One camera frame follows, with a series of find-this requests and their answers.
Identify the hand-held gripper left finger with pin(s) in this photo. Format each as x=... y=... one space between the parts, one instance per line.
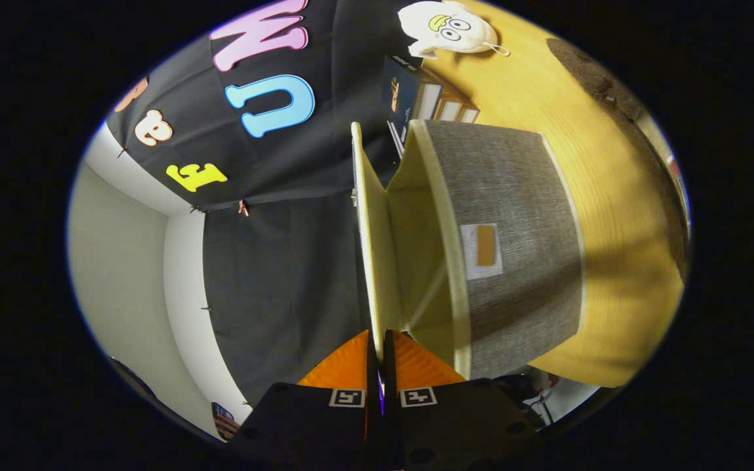
x=372 y=376

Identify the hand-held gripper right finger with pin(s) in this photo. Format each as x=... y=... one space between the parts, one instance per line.
x=390 y=376

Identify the grey fabric storage box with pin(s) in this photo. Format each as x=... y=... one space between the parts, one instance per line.
x=514 y=196

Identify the red blue striped object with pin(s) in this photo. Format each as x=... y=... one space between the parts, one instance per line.
x=225 y=420

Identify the red backdrop clip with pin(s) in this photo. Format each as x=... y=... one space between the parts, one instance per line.
x=243 y=208

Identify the white book with dark photo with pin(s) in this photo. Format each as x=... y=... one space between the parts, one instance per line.
x=398 y=134

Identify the brown cover book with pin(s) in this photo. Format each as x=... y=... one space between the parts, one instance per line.
x=470 y=112
x=449 y=104

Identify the dark blue hardcover book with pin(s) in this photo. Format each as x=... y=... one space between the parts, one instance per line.
x=403 y=91

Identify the white plush toy with face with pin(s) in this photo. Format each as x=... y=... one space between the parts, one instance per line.
x=455 y=33

